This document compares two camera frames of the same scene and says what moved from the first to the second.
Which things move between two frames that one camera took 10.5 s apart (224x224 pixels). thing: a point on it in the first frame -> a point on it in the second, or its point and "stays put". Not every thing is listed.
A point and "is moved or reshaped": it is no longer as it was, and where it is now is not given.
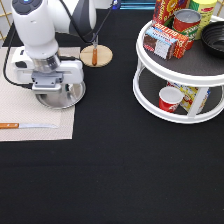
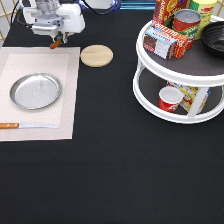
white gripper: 23,71 -> 67,19
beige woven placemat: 19,105 stays put
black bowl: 213,37 stays put
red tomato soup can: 185,23 stays put
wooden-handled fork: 94,50 is moved or reshaped
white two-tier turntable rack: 187,88 stays put
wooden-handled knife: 27,126 stays put
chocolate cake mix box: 165,41 stays put
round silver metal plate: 69,94 -> 35,91
